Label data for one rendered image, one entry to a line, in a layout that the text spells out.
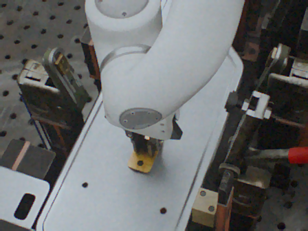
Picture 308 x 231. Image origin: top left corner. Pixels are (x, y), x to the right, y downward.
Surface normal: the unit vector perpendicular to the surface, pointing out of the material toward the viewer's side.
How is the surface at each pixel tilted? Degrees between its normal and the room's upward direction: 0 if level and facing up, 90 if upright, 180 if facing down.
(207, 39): 60
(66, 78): 78
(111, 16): 10
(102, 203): 0
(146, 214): 0
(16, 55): 0
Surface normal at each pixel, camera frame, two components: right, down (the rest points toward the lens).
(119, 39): -0.13, 0.85
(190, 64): 0.34, 0.51
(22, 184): -0.07, -0.52
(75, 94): 0.90, 0.15
